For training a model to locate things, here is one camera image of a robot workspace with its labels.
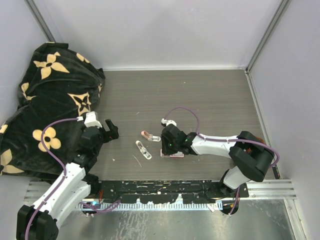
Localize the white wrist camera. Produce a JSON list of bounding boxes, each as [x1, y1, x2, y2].
[[161, 118, 177, 127], [84, 111, 103, 128]]

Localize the red white staple box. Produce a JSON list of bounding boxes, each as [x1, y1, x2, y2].
[[160, 149, 185, 158]]

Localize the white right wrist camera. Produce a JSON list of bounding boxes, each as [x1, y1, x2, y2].
[[161, 118, 177, 127]]

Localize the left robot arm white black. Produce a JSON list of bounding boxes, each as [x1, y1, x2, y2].
[[16, 119, 119, 240]]

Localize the brown cloth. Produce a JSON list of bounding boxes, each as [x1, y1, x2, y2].
[[246, 137, 266, 154]]

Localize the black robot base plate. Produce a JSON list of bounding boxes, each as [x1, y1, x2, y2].
[[89, 180, 237, 204]]

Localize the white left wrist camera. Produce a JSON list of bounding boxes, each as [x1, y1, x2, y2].
[[84, 111, 103, 128]]

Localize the white slotted cable duct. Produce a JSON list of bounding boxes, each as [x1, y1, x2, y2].
[[78, 201, 224, 211]]

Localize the black floral blanket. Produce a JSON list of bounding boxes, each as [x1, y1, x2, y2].
[[0, 42, 106, 180]]

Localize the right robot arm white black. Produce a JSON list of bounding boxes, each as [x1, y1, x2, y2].
[[160, 123, 275, 197]]

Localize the white staple remover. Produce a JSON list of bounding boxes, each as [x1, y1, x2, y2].
[[135, 140, 152, 160]]

